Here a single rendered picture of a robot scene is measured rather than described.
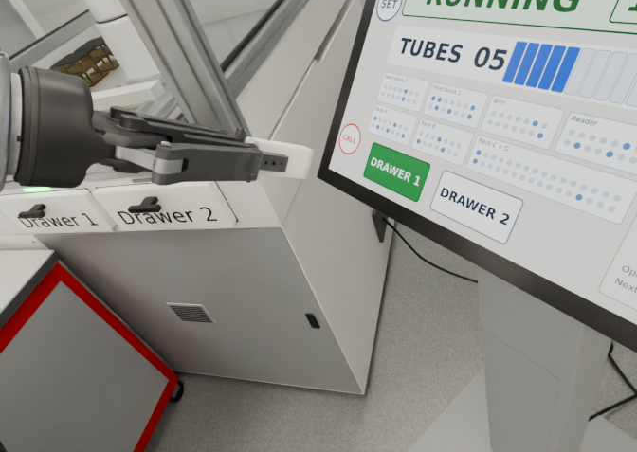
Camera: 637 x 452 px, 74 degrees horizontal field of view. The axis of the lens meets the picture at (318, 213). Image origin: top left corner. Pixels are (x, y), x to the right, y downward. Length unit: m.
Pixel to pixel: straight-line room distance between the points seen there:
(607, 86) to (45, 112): 0.41
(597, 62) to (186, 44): 0.49
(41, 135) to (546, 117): 0.39
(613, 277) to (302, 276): 0.64
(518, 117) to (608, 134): 0.08
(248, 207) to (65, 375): 0.74
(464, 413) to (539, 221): 1.01
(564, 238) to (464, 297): 1.21
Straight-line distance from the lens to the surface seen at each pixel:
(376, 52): 0.57
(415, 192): 0.50
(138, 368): 1.52
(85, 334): 1.36
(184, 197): 0.84
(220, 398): 1.66
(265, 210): 0.80
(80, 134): 0.30
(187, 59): 0.67
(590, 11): 0.45
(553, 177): 0.43
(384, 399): 1.46
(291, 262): 0.90
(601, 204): 0.42
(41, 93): 0.30
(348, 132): 0.58
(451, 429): 1.37
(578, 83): 0.44
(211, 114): 0.70
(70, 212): 1.08
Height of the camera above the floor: 1.32
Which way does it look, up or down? 40 degrees down
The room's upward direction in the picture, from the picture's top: 22 degrees counter-clockwise
